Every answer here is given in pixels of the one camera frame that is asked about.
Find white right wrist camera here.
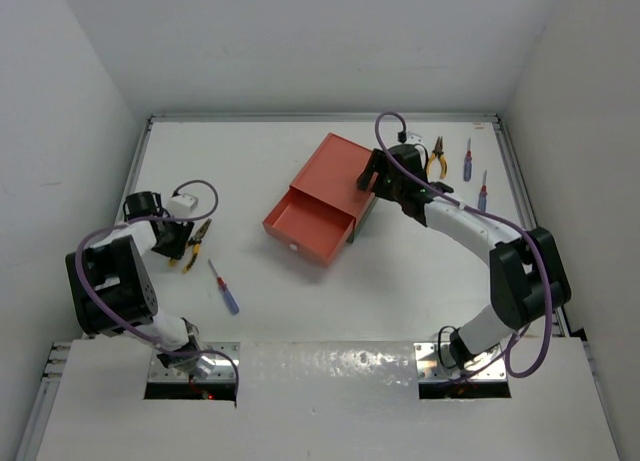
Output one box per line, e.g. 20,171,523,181
397,130,423,145

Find orange drawer box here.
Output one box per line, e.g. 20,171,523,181
263,133,374,266

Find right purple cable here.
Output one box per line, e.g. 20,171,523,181
374,111,554,380

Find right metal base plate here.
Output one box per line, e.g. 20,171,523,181
414,341,509,382

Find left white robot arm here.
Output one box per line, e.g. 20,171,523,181
65,191,200,376

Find white front cover board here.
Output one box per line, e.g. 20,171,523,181
38,338,617,460

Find aluminium table frame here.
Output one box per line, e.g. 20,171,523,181
14,111,621,461

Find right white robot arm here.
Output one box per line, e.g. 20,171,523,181
356,144,572,370

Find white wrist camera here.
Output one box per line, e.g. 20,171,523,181
166,194,199,218
397,130,423,145

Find yellow pliers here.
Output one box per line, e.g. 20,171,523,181
425,136,448,180
168,218,212,275

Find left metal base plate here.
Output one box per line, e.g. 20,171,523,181
148,342,241,383

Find metal base plate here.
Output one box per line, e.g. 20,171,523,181
414,341,509,382
148,342,241,383

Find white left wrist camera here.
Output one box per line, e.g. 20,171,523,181
166,194,199,218

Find blue screwdriver far right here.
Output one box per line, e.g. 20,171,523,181
463,139,473,182

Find blue screwdriver right front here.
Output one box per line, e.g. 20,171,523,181
477,170,488,212

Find blue screwdriver near left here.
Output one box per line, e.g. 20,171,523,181
208,260,240,316

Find blue screwdriver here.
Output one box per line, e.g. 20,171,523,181
463,139,473,182
208,260,240,316
477,170,488,212

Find purple cable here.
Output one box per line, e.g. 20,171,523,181
74,179,241,397
374,111,554,380

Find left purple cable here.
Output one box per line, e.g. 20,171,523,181
74,179,241,397

